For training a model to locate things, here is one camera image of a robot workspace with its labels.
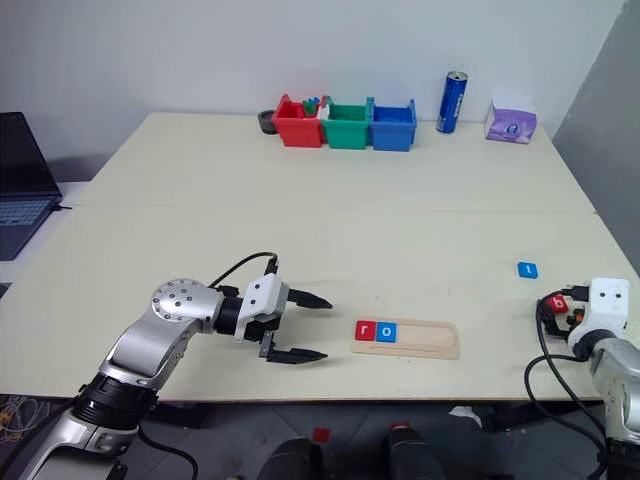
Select white crumpled paper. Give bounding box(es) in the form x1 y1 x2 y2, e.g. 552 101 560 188
448 404 484 429

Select purple tissue box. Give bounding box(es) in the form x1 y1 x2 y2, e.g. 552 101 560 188
483 92 539 147

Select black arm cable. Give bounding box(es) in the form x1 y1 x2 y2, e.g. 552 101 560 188
523 287 609 451
207 252 280 290

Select dark laptop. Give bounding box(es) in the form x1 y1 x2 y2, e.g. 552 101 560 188
0 111 65 262

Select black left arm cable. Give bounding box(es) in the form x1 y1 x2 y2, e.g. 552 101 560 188
207 252 280 290

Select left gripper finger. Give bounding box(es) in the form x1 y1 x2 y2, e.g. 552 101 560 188
287 287 334 311
266 347 329 365

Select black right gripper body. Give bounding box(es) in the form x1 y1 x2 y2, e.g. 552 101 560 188
562 287 594 341

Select white floor cables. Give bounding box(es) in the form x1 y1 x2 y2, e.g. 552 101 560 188
0 394 57 446

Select dark rounded shape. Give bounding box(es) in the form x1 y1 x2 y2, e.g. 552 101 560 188
257 435 324 480
382 427 442 480

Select blue plastic bin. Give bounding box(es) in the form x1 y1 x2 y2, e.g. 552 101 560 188
368 97 418 152

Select tall blue drink can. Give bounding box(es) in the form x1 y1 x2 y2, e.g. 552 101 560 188
435 70 470 135

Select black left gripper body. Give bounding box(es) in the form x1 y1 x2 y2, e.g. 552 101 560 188
244 282 302 360

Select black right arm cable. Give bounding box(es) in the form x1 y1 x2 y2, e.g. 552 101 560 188
523 287 609 451

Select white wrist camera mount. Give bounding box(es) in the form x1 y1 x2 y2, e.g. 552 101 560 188
232 273 291 344
567 277 631 347

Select red plastic bin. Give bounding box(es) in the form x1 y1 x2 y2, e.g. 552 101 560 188
272 93 329 149

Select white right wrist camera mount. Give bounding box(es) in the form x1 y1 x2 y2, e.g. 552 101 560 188
567 277 631 347

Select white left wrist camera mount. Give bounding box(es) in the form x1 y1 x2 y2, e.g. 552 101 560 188
232 273 291 344

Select green plastic bin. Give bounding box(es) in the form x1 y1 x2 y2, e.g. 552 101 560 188
319 96 375 151

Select wooden letter tray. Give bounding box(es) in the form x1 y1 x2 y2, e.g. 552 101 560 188
351 318 460 360

